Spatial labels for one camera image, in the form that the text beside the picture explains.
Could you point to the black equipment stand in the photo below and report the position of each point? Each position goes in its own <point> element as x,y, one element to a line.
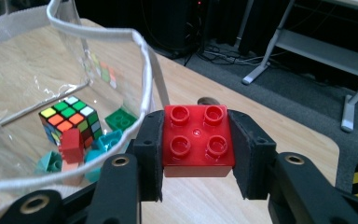
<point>174,25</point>

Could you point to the multicoloured puzzle cube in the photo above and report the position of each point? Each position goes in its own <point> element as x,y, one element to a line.
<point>65,115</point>

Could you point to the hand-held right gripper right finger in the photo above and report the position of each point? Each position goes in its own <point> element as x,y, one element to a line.
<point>251,161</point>

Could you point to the dark table grommet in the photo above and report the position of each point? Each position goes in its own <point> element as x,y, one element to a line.
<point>208,100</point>

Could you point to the clear plastic bag white trim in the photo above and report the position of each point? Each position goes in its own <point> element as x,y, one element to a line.
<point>105,32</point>

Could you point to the red building block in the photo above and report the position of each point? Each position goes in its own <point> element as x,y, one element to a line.
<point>71,145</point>
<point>199,146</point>

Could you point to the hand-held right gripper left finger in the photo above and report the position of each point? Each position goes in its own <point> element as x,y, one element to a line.
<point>150,155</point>

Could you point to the long salmon building block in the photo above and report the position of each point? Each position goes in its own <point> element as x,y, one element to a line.
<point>71,170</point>

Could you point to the white metal desk frame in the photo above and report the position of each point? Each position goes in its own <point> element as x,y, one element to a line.
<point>323,53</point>

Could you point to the green building block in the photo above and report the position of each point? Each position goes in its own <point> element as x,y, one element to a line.
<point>120,119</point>

